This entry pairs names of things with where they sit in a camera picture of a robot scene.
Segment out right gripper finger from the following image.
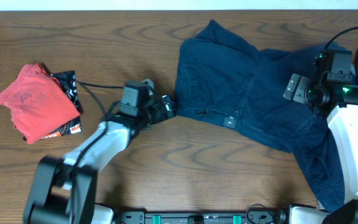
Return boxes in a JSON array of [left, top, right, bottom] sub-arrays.
[[293, 76, 311, 104], [283, 73, 301, 100]]

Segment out navy blue shorts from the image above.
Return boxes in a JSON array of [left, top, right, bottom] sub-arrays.
[[175, 21, 344, 212]]

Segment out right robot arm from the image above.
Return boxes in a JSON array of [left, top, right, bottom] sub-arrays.
[[283, 73, 358, 223]]

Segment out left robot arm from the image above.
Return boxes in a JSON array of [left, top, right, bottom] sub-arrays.
[[23, 94, 176, 223]]

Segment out black printed folded garment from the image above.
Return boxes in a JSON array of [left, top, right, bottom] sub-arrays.
[[22, 70, 83, 141]]

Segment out red folded t-shirt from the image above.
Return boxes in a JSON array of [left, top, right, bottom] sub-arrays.
[[0, 63, 80, 144]]

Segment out left black cable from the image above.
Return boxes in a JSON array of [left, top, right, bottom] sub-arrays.
[[73, 80, 126, 169]]

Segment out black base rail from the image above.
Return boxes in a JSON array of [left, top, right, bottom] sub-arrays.
[[112, 204, 289, 224]]

